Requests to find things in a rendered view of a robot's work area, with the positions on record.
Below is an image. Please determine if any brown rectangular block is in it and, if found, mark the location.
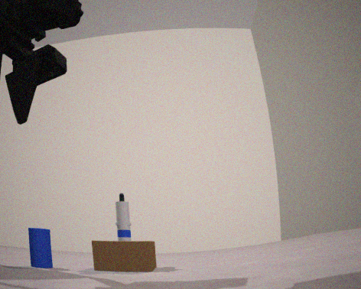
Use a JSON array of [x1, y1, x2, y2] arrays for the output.
[[92, 240, 157, 272]]

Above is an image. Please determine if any grey marker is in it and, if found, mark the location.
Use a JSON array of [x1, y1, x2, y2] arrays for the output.
[[115, 193, 131, 242]]

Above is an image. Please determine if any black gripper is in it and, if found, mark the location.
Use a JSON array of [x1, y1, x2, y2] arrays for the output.
[[0, 0, 67, 125]]

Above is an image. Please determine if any blue cylinder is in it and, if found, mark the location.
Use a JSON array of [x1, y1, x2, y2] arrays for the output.
[[28, 228, 53, 268]]

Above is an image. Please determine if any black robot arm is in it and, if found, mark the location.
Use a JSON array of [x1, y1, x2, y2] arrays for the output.
[[6, 0, 83, 42]]

